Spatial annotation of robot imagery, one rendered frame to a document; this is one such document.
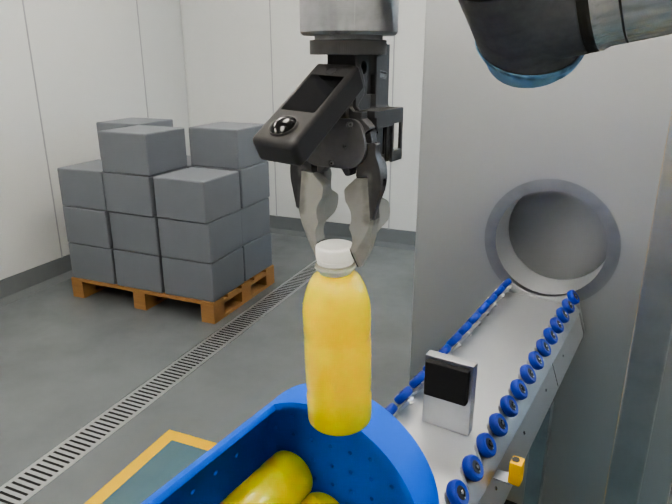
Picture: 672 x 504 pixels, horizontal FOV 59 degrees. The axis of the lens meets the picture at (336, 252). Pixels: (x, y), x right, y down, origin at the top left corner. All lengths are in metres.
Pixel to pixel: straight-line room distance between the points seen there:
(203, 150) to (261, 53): 1.81
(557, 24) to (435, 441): 0.88
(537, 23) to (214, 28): 5.48
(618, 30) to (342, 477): 0.64
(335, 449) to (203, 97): 5.39
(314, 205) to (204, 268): 3.26
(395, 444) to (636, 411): 0.65
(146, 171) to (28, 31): 1.47
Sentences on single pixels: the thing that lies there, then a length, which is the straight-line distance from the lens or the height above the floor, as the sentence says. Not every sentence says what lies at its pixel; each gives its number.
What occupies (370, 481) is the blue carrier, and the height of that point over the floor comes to 1.11.
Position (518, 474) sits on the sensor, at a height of 0.93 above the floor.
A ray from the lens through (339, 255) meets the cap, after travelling 0.57.
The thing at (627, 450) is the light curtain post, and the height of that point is 0.92.
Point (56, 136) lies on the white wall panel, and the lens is 4.98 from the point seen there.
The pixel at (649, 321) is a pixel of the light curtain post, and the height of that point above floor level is 1.19.
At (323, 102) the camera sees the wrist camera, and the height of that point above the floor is 1.61.
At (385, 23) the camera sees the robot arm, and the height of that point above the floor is 1.67.
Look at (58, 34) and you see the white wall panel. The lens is 5.06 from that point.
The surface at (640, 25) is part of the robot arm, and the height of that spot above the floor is 1.67.
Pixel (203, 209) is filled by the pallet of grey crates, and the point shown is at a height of 0.76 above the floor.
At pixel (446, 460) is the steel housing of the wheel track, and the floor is 0.93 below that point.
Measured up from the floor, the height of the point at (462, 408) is 0.99.
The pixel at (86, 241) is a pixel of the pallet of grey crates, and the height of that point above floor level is 0.43.
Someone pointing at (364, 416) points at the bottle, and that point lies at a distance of 0.66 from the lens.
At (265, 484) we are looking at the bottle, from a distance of 0.80.
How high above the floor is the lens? 1.65
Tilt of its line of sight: 18 degrees down
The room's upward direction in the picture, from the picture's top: straight up
